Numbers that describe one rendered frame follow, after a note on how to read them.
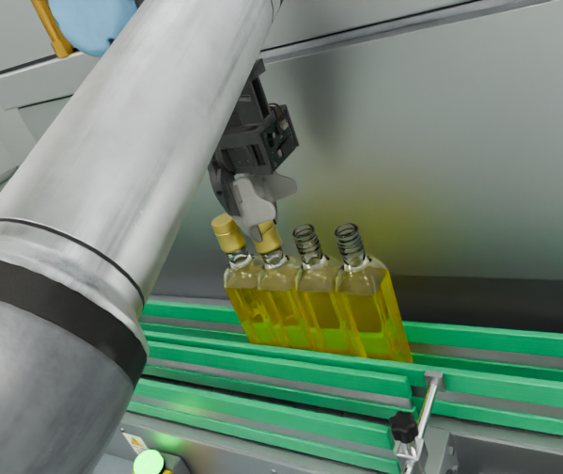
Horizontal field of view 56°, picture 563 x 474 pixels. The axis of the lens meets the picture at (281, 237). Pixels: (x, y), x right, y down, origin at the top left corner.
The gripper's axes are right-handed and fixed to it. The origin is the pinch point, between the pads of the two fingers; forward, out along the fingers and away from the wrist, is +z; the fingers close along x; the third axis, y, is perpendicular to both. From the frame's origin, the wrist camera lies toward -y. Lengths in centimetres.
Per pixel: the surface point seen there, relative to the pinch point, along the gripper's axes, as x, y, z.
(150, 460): -19.2, -21.2, 30.1
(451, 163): 12.2, 21.6, -0.4
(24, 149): 304, -545, 90
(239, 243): -0.5, -4.2, 2.7
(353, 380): -6.2, 10.3, 20.0
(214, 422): -13.8, -9.7, 24.6
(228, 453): -15.6, -7.8, 28.5
